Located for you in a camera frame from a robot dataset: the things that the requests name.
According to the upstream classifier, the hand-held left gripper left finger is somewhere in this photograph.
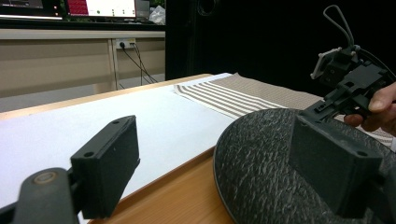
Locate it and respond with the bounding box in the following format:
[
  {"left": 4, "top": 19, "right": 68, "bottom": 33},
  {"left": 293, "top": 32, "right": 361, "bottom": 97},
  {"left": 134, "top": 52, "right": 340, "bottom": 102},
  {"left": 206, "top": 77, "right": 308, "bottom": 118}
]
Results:
[{"left": 70, "top": 114, "right": 142, "bottom": 220}]

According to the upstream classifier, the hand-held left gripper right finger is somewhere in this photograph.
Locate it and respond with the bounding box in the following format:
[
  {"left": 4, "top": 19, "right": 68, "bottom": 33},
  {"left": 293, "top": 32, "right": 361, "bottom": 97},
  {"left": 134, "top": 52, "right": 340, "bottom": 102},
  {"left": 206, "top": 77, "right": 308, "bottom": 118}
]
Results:
[{"left": 289, "top": 112, "right": 385, "bottom": 219}]

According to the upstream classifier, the black round textured plate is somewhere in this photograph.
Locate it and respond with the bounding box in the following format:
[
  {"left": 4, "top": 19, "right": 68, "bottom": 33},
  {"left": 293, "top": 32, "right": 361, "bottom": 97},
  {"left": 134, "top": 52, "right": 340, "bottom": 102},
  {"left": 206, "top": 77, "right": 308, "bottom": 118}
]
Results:
[{"left": 212, "top": 107, "right": 396, "bottom": 224}]

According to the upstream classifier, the brown wooden tray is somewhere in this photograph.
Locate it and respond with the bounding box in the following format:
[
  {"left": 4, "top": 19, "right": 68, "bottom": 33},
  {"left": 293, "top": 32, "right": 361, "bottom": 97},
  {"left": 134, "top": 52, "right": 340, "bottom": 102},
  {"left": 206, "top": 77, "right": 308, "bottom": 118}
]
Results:
[{"left": 88, "top": 147, "right": 238, "bottom": 224}]

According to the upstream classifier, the white board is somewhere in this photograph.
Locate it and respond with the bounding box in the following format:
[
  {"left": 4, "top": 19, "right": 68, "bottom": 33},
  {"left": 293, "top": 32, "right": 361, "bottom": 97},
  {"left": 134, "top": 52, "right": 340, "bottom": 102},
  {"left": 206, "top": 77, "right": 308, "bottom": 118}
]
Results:
[{"left": 0, "top": 72, "right": 236, "bottom": 217}]

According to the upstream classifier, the beige striped placemat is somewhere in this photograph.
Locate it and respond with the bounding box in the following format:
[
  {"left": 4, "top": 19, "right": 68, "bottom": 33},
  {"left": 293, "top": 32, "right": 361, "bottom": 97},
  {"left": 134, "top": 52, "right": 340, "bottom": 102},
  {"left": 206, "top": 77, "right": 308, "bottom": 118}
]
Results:
[{"left": 173, "top": 72, "right": 396, "bottom": 147}]

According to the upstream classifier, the dark curtain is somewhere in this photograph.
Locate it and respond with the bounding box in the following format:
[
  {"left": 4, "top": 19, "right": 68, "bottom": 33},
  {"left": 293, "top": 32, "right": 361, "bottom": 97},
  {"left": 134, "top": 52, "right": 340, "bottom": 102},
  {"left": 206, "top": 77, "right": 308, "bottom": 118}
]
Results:
[{"left": 164, "top": 0, "right": 396, "bottom": 98}]

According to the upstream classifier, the beige desk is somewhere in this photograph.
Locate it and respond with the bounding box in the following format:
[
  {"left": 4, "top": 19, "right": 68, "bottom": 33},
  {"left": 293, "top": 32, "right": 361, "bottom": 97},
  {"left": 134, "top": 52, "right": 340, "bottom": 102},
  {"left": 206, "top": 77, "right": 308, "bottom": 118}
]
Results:
[{"left": 0, "top": 27, "right": 166, "bottom": 110}]

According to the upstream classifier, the lit computer monitor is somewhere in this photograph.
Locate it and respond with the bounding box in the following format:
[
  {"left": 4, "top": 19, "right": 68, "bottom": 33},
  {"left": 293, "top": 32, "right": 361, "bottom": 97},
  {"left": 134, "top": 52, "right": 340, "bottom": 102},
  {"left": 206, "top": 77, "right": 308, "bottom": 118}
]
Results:
[{"left": 64, "top": 0, "right": 138, "bottom": 20}]

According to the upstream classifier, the white plastic bag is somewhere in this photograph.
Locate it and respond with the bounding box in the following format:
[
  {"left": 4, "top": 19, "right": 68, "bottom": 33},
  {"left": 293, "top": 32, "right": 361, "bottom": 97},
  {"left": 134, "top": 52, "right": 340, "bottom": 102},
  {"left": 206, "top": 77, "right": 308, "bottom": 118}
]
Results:
[{"left": 148, "top": 5, "right": 167, "bottom": 26}]

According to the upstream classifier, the dark computer monitor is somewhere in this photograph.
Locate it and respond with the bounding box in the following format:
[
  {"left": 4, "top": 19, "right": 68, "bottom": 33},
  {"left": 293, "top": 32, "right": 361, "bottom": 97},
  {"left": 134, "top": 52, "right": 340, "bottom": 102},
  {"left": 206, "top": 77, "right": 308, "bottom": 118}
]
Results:
[{"left": 0, "top": 0, "right": 64, "bottom": 21}]

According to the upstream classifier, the right hand-held gripper cable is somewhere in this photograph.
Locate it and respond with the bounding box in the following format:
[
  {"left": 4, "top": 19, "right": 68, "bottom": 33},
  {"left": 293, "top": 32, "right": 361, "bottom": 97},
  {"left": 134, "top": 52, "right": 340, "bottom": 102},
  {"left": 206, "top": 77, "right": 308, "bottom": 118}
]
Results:
[{"left": 322, "top": 4, "right": 396, "bottom": 80}]

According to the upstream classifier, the bundle of black cables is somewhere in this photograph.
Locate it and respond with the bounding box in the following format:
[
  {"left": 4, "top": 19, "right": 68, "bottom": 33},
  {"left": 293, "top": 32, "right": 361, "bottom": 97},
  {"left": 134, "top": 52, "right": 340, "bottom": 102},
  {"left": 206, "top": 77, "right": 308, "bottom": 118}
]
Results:
[{"left": 119, "top": 42, "right": 160, "bottom": 91}]

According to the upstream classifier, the white wall power outlet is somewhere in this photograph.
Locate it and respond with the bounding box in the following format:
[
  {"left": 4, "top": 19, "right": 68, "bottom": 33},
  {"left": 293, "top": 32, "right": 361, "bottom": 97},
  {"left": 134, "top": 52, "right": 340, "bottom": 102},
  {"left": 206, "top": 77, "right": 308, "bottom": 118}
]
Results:
[{"left": 115, "top": 37, "right": 137, "bottom": 50}]

